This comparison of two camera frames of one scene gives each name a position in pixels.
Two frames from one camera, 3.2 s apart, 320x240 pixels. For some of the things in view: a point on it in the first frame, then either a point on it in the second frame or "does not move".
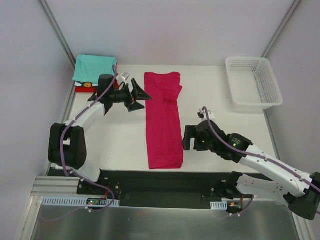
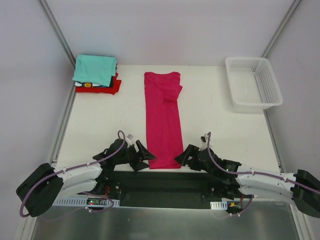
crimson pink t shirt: x=165 y=149 does not move
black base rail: x=159 y=189 does not move
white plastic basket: x=253 y=83 does not move
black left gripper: x=128 y=96 → x=137 y=155
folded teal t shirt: x=88 y=68 does not move
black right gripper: x=195 y=139 → x=189 y=155
